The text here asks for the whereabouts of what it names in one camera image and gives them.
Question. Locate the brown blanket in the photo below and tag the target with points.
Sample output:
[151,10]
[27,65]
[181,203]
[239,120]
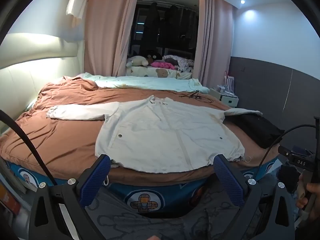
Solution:
[70,135]

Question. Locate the black plush toy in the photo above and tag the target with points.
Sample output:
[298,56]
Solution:
[153,55]

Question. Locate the dark hanging coat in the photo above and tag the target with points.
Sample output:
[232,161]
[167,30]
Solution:
[151,27]

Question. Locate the bear print cushion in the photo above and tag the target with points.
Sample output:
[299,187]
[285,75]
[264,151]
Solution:
[160,73]

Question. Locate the beige plush toy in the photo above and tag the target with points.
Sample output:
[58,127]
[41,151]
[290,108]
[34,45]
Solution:
[136,60]

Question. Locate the striped paper bag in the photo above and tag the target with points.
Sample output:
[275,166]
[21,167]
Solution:
[230,85]

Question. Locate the teal printed bed sheet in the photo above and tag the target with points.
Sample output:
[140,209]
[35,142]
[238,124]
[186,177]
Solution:
[120,190]

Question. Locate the cream padded headboard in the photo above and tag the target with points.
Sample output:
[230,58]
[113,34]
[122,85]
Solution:
[25,80]

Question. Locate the light green quilt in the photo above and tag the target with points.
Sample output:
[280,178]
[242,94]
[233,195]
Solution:
[150,82]

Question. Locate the person's right hand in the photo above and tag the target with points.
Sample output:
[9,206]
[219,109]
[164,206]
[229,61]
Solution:
[313,193]

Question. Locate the white nightstand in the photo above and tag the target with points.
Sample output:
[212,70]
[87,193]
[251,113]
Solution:
[228,101]

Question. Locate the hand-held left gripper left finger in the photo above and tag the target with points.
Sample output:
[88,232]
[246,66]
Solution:
[95,177]

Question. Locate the pink curtain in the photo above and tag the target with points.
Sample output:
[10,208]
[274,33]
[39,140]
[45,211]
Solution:
[215,42]
[105,30]

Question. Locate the black folded clothes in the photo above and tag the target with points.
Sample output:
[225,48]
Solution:
[257,130]

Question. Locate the floral cloth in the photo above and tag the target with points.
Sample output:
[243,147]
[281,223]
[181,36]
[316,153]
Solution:
[183,63]

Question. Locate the row of dark hanging clothes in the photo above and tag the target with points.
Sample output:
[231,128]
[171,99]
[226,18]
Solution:
[177,25]

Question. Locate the orange box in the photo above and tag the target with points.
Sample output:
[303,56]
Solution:
[6,200]

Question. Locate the pink cloth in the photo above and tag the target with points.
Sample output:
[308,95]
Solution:
[162,65]

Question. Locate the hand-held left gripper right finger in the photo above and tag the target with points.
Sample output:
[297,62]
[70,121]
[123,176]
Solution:
[227,180]

